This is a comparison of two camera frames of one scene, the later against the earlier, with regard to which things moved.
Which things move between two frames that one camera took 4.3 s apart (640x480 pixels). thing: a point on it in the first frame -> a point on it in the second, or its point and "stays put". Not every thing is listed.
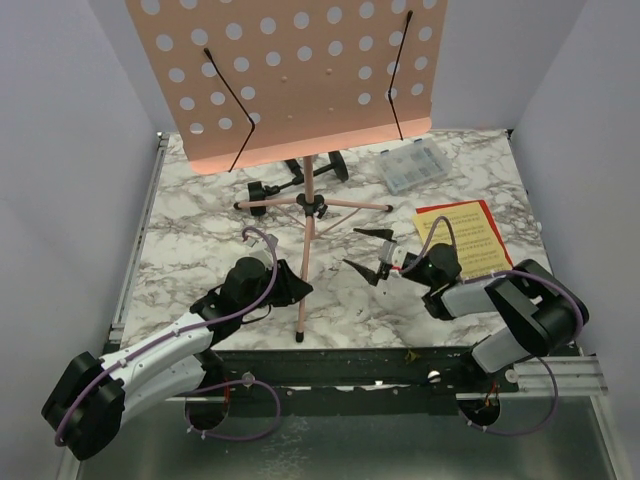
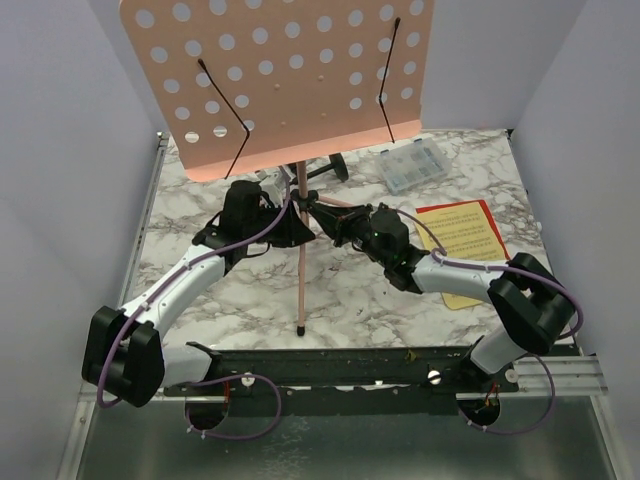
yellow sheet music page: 477,247 stays put
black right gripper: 379,265 -> 342,226
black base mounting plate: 387,382 stays put
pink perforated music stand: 249,81 stays put
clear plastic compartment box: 412,164 stays put
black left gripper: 291,287 -> 292,230
